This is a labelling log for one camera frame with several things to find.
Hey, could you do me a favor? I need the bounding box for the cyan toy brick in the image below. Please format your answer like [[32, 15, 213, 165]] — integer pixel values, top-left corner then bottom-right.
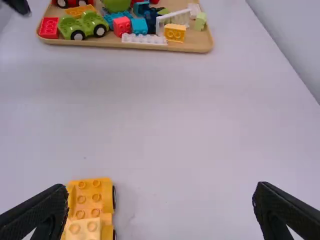
[[130, 17, 149, 35]]

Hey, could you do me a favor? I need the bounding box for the white toy fence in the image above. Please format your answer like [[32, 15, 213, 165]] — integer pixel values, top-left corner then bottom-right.
[[155, 7, 195, 38]]

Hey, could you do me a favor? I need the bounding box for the flat red toy brick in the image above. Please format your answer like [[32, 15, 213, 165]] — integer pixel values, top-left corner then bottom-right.
[[38, 16, 60, 40]]

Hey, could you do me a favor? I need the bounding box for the orange toy brick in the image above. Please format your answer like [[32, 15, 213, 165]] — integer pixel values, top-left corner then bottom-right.
[[64, 4, 97, 19]]

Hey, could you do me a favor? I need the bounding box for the pale green toy brick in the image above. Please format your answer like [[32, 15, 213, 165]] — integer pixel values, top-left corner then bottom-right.
[[194, 11, 208, 32]]

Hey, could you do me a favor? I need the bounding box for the dark blue toy brick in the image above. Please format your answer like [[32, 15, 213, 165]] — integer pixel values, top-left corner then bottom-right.
[[144, 6, 163, 35]]

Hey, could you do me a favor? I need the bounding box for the clear teal toy brick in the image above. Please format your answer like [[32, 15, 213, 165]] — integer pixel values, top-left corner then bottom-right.
[[132, 1, 151, 17]]

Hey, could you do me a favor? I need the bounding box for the red toy car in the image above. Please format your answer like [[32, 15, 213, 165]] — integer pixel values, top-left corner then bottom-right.
[[51, 0, 95, 9]]

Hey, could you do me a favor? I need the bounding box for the small red toy brick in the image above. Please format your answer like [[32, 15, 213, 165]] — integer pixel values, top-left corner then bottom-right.
[[112, 16, 132, 38]]

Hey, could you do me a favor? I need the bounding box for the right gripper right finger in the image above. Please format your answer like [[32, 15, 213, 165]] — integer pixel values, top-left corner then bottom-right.
[[251, 180, 320, 240]]

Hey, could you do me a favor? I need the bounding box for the clear white toy plate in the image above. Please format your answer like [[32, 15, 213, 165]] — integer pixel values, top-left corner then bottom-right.
[[121, 33, 168, 46]]

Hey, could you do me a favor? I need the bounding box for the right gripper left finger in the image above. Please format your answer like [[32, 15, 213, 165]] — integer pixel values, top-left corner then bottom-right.
[[0, 183, 70, 240]]

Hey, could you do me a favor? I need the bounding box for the yellow toy brick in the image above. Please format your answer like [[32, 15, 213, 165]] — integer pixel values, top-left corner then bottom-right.
[[163, 23, 187, 44]]

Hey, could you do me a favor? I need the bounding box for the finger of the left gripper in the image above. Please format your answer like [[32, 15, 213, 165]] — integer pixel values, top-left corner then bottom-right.
[[1, 0, 33, 18]]

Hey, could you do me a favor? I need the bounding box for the green toy car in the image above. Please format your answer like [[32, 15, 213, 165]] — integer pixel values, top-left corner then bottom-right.
[[57, 10, 110, 41]]

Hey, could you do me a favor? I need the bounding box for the round green toy brick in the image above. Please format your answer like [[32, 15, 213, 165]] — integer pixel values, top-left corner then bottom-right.
[[102, 0, 132, 13]]

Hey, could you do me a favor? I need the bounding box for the tan tray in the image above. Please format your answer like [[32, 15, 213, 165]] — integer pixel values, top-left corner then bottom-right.
[[36, 0, 215, 54]]

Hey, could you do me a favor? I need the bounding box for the yellow toy car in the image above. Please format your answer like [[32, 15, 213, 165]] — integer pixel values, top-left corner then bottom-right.
[[61, 176, 118, 240]]

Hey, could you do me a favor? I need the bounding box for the white toy brick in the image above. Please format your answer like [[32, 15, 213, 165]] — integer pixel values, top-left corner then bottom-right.
[[187, 2, 202, 20]]

